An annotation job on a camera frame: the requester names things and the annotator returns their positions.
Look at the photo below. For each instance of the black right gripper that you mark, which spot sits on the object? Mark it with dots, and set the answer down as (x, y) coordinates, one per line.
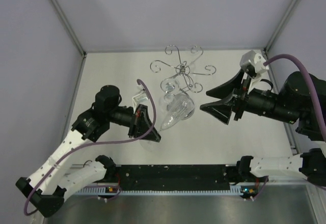
(221, 109)

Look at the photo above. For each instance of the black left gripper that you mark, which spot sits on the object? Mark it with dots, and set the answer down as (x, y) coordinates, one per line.
(141, 123)

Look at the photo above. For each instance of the ribbed clear flute glass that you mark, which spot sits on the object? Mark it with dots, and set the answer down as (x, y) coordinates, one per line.
(172, 109)

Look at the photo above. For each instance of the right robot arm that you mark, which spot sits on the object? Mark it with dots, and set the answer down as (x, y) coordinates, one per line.
(292, 106)

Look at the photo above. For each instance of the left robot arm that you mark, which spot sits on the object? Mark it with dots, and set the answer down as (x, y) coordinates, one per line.
(48, 188)

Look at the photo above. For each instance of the round clear wine glass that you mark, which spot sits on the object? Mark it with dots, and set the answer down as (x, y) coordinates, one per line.
(169, 87)

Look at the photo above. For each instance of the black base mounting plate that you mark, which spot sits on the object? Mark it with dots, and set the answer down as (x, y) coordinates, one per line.
(179, 177)

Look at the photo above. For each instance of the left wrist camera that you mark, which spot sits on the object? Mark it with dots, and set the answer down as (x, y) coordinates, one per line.
(138, 98)

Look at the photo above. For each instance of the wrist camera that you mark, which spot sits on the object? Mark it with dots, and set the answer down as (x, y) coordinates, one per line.
(252, 63)
(138, 98)

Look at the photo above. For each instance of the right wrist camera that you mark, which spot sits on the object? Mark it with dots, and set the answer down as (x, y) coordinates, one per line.
(252, 63)

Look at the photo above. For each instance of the chrome wire glass rack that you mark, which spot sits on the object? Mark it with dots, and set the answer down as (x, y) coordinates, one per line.
(184, 70)

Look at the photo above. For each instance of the grey slotted cable duct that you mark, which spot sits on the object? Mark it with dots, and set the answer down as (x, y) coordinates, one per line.
(216, 190)

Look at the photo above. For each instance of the aluminium frame rail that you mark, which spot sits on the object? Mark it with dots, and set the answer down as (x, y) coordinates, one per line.
(276, 180)

